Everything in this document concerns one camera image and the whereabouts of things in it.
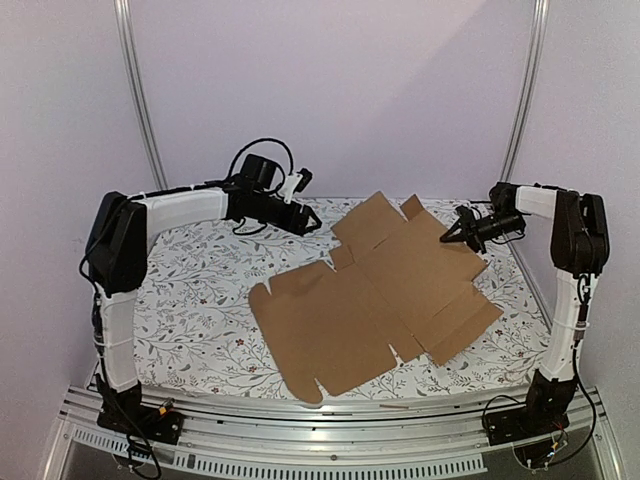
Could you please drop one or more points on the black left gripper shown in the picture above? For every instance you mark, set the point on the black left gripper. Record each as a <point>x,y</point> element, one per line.
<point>299,228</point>

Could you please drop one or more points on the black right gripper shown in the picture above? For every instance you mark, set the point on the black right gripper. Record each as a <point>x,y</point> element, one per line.
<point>472,229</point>

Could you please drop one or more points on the brown cardboard box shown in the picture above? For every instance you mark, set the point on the brown cardboard box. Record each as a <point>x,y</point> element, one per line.
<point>390,292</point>

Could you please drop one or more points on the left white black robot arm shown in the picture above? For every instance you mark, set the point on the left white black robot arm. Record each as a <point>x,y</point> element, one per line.
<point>115,264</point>

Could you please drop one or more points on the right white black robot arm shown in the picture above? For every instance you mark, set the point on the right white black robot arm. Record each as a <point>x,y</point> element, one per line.
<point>579,250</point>

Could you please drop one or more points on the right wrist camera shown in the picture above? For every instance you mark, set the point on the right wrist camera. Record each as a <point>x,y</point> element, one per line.
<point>468,214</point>

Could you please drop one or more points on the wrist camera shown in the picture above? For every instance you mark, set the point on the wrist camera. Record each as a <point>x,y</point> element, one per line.
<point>294,183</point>
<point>468,214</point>

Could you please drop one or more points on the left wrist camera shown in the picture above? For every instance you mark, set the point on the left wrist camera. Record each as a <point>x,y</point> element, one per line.
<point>294,183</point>

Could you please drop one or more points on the aluminium front rail frame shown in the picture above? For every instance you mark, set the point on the aluminium front rail frame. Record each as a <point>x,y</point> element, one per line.
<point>437,437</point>

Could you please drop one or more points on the right aluminium corner post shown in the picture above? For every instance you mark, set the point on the right aluminium corner post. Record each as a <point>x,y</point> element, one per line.
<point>532,64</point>

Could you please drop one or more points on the aluminium corner post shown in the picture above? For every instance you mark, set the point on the aluminium corner post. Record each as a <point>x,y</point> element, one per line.
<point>532,64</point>
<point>133,73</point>

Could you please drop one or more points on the left aluminium corner post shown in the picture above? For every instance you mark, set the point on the left aluminium corner post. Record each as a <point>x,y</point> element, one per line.
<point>133,73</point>

